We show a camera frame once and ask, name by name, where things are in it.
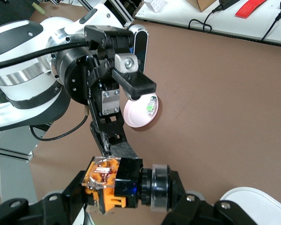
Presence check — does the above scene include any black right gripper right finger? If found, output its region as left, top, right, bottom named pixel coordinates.
left=161, top=170, right=258, bottom=225

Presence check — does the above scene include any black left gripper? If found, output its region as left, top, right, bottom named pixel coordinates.
left=52, top=24, right=157, bottom=162

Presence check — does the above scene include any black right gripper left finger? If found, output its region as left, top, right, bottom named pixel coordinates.
left=0, top=170, right=91, bottom=225

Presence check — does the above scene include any orange and black switch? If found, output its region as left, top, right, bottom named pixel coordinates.
left=81, top=155, right=179, bottom=214

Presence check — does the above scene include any white lidded lunch box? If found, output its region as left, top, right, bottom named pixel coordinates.
left=219, top=187, right=281, bottom=225

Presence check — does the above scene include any brown cardboard box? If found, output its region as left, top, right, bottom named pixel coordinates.
left=185, top=0, right=223, bottom=12

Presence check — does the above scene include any pink round plate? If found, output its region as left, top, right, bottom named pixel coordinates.
left=123, top=91, right=161, bottom=129

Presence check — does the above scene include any small white carton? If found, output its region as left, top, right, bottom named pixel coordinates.
left=142, top=0, right=167, bottom=14

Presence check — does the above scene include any white side desk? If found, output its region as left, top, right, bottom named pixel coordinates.
left=133, top=0, right=281, bottom=49

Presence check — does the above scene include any red flat packet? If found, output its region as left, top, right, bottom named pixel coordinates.
left=234, top=0, right=267, bottom=18

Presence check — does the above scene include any green switch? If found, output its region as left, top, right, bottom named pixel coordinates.
left=145, top=94, right=158, bottom=118

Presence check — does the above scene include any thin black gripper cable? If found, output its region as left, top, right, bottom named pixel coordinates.
left=29, top=114, right=89, bottom=142

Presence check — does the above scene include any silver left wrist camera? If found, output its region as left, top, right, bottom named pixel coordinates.
left=127, top=24, right=149, bottom=74

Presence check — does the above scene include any aluminium frame extrusion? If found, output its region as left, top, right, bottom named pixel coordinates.
left=103, top=0, right=134, bottom=27
left=0, top=144, right=35, bottom=164

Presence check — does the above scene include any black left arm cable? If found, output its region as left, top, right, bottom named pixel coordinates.
left=0, top=39, right=91, bottom=71

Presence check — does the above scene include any black power adapter cable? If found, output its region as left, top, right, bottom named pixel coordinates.
left=188, top=0, right=241, bottom=33

